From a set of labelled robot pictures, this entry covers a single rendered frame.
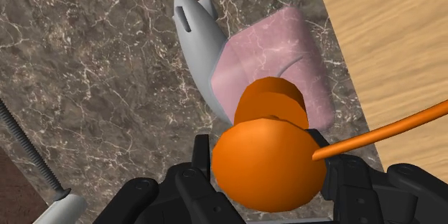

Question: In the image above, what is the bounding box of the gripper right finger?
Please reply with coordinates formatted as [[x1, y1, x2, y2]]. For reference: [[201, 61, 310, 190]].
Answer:
[[307, 129, 448, 224]]

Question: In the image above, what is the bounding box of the grey corkscrew with dark screw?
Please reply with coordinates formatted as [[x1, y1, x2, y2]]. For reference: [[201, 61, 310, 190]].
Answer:
[[0, 98, 88, 224]]

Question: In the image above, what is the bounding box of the orange round utensil with handle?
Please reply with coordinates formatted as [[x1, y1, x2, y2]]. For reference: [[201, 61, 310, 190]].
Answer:
[[211, 77, 448, 214]]

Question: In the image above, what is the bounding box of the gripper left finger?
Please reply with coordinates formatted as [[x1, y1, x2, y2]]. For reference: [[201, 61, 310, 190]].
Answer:
[[92, 134, 246, 224]]

